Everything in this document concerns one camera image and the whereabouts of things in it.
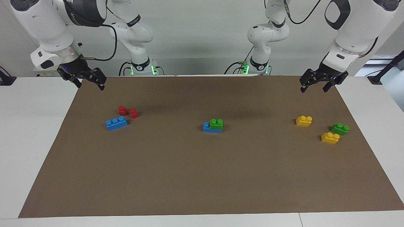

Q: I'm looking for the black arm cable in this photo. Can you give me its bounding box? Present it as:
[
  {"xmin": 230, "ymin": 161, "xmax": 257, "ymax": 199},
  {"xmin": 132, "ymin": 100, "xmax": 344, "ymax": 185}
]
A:
[
  {"xmin": 79, "ymin": 24, "xmax": 118, "ymax": 62},
  {"xmin": 283, "ymin": 0, "xmax": 322, "ymax": 25}
]

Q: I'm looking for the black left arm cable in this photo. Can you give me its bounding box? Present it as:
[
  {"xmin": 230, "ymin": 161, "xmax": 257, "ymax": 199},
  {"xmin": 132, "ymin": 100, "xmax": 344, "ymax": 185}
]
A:
[{"xmin": 283, "ymin": 0, "xmax": 322, "ymax": 25}]

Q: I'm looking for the black left base cable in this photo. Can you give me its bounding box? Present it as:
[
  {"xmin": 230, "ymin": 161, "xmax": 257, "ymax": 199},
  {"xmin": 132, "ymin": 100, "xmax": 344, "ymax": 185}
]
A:
[{"xmin": 224, "ymin": 47, "xmax": 254, "ymax": 75}]

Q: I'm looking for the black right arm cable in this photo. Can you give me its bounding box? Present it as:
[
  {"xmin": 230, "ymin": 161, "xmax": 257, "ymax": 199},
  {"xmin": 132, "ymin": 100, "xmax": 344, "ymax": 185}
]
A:
[{"xmin": 79, "ymin": 24, "xmax": 118, "ymax": 62}]

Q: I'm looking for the brown table mat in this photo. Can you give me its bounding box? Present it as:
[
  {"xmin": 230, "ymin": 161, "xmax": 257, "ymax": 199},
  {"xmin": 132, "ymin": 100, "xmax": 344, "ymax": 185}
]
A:
[{"xmin": 18, "ymin": 75, "xmax": 404, "ymax": 218}]

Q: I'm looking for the black clamp mount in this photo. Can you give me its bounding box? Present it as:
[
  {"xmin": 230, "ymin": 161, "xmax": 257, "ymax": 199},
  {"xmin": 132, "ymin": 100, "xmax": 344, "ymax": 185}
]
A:
[{"xmin": 0, "ymin": 66, "xmax": 17, "ymax": 86}]

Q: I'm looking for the black right base cable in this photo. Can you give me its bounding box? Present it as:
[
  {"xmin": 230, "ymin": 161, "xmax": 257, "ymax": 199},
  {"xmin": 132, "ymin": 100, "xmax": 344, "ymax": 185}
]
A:
[{"xmin": 118, "ymin": 61, "xmax": 133, "ymax": 76}]

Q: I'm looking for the black base cable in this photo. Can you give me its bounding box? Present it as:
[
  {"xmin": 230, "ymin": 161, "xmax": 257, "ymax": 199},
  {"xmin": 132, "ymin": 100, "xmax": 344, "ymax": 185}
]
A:
[
  {"xmin": 224, "ymin": 47, "xmax": 254, "ymax": 75},
  {"xmin": 118, "ymin": 61, "xmax": 133, "ymax": 76}
]

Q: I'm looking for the white box with yellow label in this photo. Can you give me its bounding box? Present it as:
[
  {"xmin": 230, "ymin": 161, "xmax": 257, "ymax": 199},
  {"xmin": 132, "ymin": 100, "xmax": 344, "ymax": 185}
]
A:
[{"xmin": 34, "ymin": 68, "xmax": 61, "ymax": 78}]

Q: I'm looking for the blue three-stud toy block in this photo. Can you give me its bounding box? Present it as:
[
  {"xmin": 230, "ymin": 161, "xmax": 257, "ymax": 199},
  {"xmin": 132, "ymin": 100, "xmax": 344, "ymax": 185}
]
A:
[
  {"xmin": 203, "ymin": 122, "xmax": 223, "ymax": 133},
  {"xmin": 105, "ymin": 116, "xmax": 129, "ymax": 131}
]

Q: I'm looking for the black camera stand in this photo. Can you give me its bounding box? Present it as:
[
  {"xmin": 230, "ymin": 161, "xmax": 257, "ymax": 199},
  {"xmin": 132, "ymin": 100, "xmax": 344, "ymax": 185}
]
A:
[{"xmin": 368, "ymin": 50, "xmax": 404, "ymax": 85}]

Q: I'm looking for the yellow two-stud toy block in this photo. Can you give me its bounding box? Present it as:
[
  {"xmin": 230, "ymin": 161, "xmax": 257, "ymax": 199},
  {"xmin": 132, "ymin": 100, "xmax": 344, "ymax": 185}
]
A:
[
  {"xmin": 296, "ymin": 116, "xmax": 313, "ymax": 127},
  {"xmin": 321, "ymin": 132, "xmax": 340, "ymax": 145}
]

